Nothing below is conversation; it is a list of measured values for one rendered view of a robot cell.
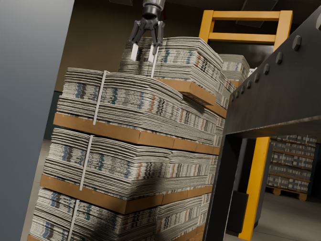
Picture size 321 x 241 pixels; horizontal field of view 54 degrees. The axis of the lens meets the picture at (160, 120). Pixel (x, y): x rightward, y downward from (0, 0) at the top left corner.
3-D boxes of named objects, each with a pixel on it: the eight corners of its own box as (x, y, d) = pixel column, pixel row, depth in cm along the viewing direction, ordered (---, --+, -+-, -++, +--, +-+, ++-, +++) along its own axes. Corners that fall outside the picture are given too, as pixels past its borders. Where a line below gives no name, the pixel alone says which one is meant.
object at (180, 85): (155, 88, 132) (157, 78, 132) (185, 102, 157) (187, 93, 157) (188, 92, 124) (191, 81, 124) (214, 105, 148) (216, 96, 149)
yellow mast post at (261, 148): (238, 237, 245) (280, 10, 256) (240, 235, 254) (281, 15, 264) (249, 241, 242) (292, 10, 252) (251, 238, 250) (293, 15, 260)
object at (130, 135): (24, 247, 115) (54, 112, 118) (158, 210, 219) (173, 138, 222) (109, 288, 98) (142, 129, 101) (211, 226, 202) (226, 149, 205)
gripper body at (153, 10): (165, 12, 134) (160, 33, 133) (147, 12, 137) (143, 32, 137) (157, 4, 127) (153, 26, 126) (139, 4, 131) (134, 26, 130)
